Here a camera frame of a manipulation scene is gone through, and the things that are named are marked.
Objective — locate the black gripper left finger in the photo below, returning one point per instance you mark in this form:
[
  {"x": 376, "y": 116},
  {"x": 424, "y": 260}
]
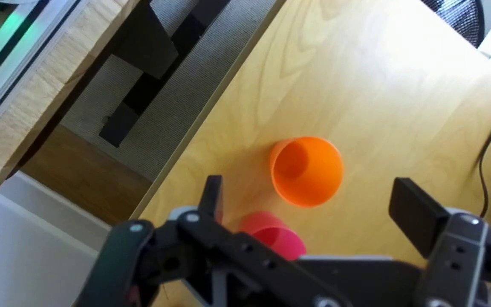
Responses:
[{"x": 144, "y": 256}]

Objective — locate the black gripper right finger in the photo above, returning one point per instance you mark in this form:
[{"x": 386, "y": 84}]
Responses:
[{"x": 418, "y": 214}]

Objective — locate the pink plastic cup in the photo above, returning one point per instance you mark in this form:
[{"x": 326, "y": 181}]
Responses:
[{"x": 277, "y": 236}]

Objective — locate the orange plastic cup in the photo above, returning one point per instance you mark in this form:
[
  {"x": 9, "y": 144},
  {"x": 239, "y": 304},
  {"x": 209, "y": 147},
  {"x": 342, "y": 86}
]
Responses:
[{"x": 308, "y": 171}]

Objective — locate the white cabinet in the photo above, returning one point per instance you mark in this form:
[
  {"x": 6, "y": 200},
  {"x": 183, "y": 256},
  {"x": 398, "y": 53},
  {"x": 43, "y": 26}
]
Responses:
[{"x": 25, "y": 256}]

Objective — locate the light wood side desk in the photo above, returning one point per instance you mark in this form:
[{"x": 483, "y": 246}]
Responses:
[{"x": 42, "y": 91}]

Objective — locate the dark fabric chair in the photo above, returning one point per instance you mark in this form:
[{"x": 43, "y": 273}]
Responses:
[{"x": 461, "y": 14}]

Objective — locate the white framed glass panel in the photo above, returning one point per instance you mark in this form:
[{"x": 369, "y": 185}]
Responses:
[{"x": 13, "y": 45}]

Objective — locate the black furniture frame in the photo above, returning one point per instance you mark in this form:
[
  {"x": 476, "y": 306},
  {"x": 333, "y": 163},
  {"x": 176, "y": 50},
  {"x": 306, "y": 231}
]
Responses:
[{"x": 144, "y": 52}]

